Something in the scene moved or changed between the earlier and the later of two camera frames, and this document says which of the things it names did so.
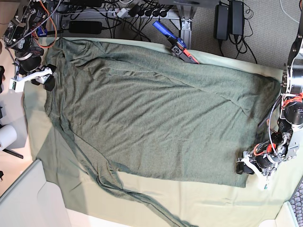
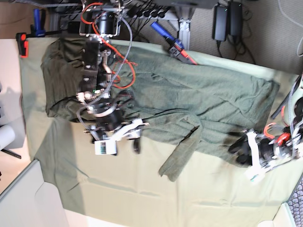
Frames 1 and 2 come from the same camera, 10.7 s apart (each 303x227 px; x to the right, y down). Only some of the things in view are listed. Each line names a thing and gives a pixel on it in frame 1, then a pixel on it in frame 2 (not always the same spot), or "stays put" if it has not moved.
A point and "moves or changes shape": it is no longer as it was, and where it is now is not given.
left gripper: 30,68 → 109,126
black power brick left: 221,22 stays put
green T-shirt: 119,109 moves or changes shape
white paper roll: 8,136 stays put
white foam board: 33,202 stays put
